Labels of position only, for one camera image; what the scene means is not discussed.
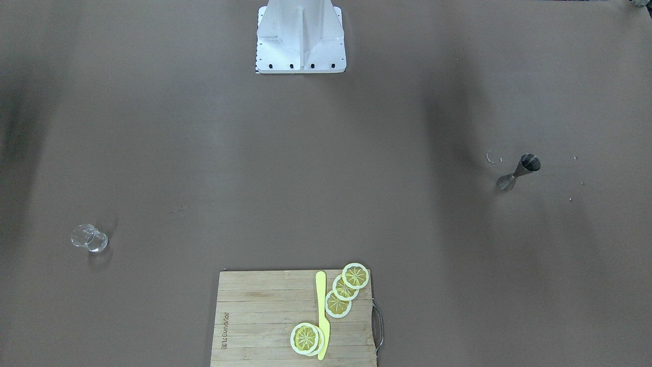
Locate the steel double jigger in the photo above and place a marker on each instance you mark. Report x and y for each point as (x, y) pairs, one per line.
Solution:
(528, 163)

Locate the small clear glass cup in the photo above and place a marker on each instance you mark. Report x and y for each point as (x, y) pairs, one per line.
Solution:
(89, 237)

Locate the yellow plastic knife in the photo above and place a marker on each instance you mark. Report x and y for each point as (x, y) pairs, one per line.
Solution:
(323, 323)

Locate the wooden cutting board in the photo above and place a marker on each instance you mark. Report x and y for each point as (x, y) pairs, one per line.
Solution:
(256, 311)

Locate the lemon slice by knife blade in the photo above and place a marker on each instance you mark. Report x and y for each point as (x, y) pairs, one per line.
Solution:
(307, 339)

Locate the lemon slice near handle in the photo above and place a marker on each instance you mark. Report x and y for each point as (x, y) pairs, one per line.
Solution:
(355, 276)

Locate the white camera pole base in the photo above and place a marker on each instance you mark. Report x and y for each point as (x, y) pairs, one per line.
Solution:
(300, 37)

